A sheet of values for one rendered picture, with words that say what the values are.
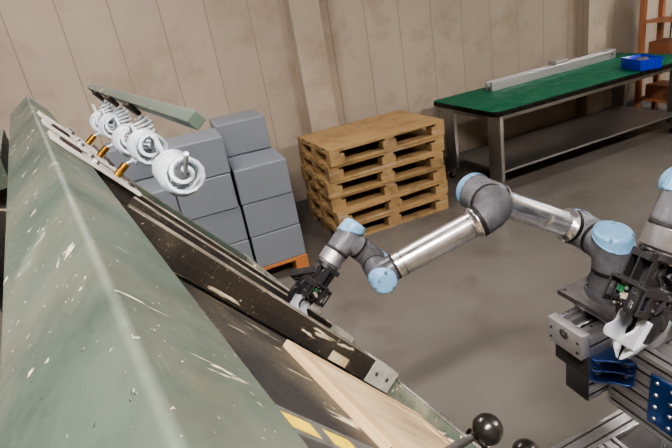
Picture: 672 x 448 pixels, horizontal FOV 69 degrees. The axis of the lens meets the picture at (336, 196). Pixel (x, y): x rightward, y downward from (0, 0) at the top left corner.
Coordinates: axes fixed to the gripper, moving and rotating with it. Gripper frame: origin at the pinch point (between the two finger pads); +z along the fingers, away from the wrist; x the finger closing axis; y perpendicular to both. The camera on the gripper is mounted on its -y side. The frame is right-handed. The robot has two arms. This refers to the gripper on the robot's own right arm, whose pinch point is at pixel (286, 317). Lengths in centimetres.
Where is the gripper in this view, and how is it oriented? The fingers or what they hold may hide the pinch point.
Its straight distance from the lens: 151.0
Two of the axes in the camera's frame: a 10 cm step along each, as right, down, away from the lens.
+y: 5.3, 2.1, -8.2
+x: 6.4, 5.4, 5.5
